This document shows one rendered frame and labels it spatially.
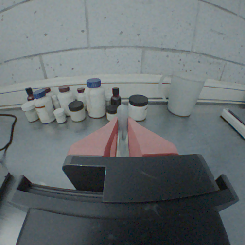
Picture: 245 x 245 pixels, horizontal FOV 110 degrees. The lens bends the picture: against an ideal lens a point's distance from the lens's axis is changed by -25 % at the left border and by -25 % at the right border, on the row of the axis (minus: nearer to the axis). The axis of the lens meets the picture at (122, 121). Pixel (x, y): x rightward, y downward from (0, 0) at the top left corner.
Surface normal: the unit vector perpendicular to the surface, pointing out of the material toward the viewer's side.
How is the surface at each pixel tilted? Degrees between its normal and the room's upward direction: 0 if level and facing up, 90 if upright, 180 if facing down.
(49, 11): 90
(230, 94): 90
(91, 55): 90
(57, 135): 0
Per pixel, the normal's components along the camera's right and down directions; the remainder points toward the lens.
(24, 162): 0.01, -0.80
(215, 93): 0.06, 0.60
